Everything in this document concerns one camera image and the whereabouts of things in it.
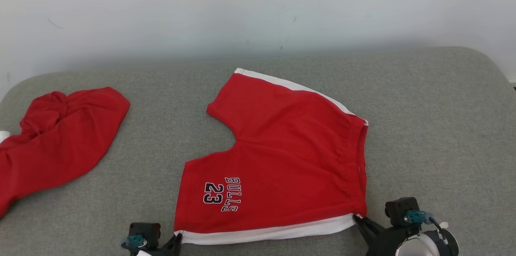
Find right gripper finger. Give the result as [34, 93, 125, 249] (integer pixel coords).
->
[353, 214, 384, 244]

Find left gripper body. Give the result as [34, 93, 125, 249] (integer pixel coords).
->
[139, 247, 176, 256]

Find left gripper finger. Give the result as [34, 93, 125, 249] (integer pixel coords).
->
[168, 233, 183, 253]

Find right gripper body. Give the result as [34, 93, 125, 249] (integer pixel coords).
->
[365, 224, 423, 256]

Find red Bulls 23 shorts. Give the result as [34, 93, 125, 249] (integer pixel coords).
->
[173, 68, 368, 245]

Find red Bulls jersey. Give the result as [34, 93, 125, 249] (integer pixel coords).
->
[0, 87, 131, 218]

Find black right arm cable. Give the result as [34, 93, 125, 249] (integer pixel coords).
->
[428, 217, 450, 241]

